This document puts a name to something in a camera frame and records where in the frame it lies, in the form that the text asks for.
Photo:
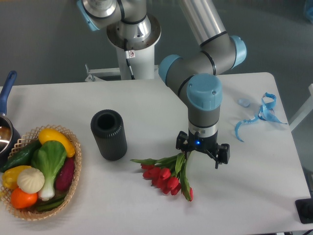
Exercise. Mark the white frame at right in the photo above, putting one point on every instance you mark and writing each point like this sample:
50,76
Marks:
303,111

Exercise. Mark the white steamed bun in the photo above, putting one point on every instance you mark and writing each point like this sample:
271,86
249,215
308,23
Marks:
31,180

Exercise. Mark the woven wicker basket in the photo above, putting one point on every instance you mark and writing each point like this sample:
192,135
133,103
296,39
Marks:
32,214

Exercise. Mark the red tulip bouquet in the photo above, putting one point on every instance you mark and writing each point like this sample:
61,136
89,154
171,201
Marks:
168,174

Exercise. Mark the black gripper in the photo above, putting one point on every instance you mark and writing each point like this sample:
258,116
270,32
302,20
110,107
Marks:
189,142

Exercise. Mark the blue ribbon strip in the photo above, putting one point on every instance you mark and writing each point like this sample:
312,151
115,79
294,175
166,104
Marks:
265,113

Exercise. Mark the green bean pods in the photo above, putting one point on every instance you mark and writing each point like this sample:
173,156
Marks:
49,205

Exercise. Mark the black device at edge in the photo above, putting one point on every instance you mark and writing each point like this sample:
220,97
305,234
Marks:
305,210

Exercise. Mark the green cucumber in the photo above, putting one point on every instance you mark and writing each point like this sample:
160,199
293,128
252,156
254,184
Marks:
22,157

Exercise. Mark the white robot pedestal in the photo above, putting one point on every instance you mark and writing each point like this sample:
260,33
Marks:
135,49

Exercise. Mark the yellow bell pepper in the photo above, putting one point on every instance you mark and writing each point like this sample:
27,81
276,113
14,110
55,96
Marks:
10,176

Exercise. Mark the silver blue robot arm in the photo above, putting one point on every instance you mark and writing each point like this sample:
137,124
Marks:
194,80

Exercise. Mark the orange tangerine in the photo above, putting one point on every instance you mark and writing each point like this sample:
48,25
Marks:
20,199

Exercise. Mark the black ribbed vase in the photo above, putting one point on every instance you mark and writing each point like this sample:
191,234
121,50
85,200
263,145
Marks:
108,130

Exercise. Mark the green bok choy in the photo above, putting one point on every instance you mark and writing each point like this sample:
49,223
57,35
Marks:
49,159

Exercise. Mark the small pale blue cap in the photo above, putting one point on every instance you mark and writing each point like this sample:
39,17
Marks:
244,102

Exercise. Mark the blue handled saucepan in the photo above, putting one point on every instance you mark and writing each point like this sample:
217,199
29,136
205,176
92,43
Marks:
8,134

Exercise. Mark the purple sweet potato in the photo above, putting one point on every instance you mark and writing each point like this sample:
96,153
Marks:
65,177

